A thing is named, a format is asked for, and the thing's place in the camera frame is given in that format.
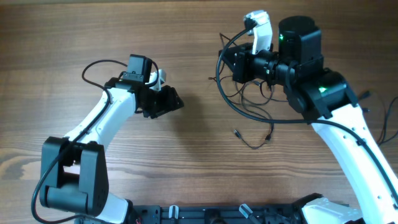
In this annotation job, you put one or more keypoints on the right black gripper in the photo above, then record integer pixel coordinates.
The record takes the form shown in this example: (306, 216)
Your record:
(242, 66)

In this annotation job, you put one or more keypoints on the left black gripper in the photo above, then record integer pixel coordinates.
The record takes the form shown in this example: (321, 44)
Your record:
(170, 103)

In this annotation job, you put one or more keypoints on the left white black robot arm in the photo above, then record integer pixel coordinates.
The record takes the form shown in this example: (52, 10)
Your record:
(73, 173)

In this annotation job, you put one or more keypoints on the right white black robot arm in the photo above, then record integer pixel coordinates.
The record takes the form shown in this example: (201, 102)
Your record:
(326, 101)

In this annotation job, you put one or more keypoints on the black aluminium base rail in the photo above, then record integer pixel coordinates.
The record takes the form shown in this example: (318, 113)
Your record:
(271, 213)

